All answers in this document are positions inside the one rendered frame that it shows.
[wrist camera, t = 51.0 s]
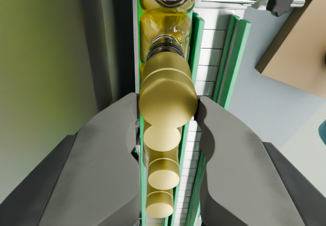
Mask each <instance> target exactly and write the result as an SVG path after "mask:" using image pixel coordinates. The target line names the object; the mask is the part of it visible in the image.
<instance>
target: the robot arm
mask: <svg viewBox="0 0 326 226"><path fill-rule="evenodd" d="M197 98H198V107H197V111H196V113H195V115H194V121H196V122H197V124H198V125H199V127H200V128H201V131H202V132H201V137H200V141H199V147H200V149H201V150H202V151H203V153H204V154H205V156H206V159H207V162H208V163H207V165H206V169H205V173H204V177H203V180H202V184H201V188H200V192H199V196H200V216H201V219H202V221H203V223H204V224H205V225H206V226H326V198H325V197H324V195H323V194H322V193H321V192H320V191H319V190H318V189H317V188H316V187H315V186H314V185H313V184H312V183H311V182H310V181H309V180H308V179H307V178H306V177H305V176H304V175H303V174H302V173H301V172H300V171H299V170H298V169H297V168H296V167H295V166H294V165H293V164H292V163H291V162H290V161H289V160H288V159H287V158H286V157H285V156H284V155H283V154H282V153H281V152H280V151H279V150H278V149H277V148H276V147H275V146H274V145H273V144H272V143H271V142H263V141H262V140H261V139H260V137H259V136H258V135H257V134H256V133H255V132H254V131H253V130H252V129H251V128H250V127H249V126H247V125H246V124H245V123H244V122H243V121H241V120H240V119H239V118H237V117H236V116H234V115H233V114H232V113H230V112H229V111H227V110H226V109H224V108H223V107H221V106H220V105H218V104H217V103H215V102H214V101H212V100H211V99H210V98H208V97H206V96H197ZM138 99H139V94H137V93H129V94H127V95H126V96H124V97H123V98H121V99H120V100H118V101H116V102H115V103H113V104H112V105H110V106H109V107H107V108H105V109H104V110H102V111H101V112H99V113H98V114H96V115H95V116H93V117H92V118H91V119H89V120H88V121H87V122H86V123H85V124H84V125H83V126H82V127H81V128H80V129H79V130H78V131H77V132H76V133H75V134H74V135H67V136H66V137H65V138H64V139H63V140H62V141H61V142H60V143H59V144H58V145H57V146H56V147H55V148H54V149H53V150H52V151H51V152H50V153H49V154H48V155H47V156H46V157H45V158H44V159H43V160H42V161H41V162H40V163H39V164H38V165H37V166H36V167H35V168H34V169H33V170H32V171H31V172H30V173H29V174H28V175H27V176H26V177H25V178H24V179H23V180H22V181H21V182H20V183H19V184H18V185H17V186H16V187H15V188H14V190H13V191H12V192H11V193H10V194H9V195H8V196H7V197H6V198H5V199H4V200H3V201H2V203H1V204H0V226H133V225H134V224H135V223H136V222H137V221H138V218H139V214H140V208H139V166H138V162H137V160H136V159H135V158H134V157H133V156H132V154H131V151H132V149H133V148H134V147H135V145H136V130H135V122H136V121H137V119H140V111H139V108H138Z"/></svg>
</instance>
